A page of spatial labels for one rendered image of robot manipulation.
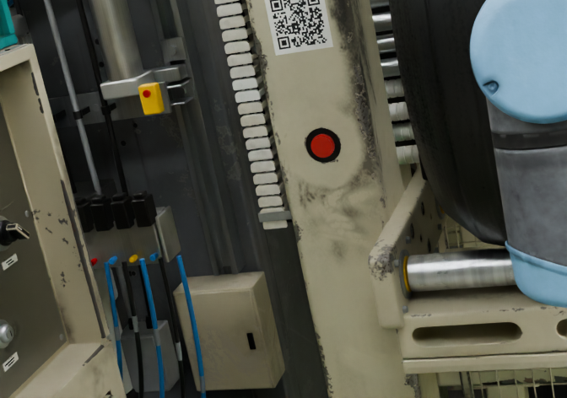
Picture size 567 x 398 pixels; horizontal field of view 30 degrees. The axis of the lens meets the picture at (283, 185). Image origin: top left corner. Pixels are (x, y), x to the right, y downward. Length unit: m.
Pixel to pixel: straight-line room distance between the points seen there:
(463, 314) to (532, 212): 0.59
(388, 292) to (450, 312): 0.08
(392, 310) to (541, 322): 0.17
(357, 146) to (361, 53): 0.12
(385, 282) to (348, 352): 0.21
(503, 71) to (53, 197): 0.72
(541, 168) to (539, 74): 0.06
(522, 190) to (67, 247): 0.71
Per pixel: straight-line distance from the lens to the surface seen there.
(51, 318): 1.31
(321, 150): 1.34
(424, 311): 1.29
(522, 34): 0.67
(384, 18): 1.69
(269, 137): 1.40
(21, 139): 1.27
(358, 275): 1.39
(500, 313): 1.27
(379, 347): 1.43
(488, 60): 0.67
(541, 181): 0.69
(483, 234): 1.24
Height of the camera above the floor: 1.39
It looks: 16 degrees down
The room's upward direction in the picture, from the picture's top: 12 degrees counter-clockwise
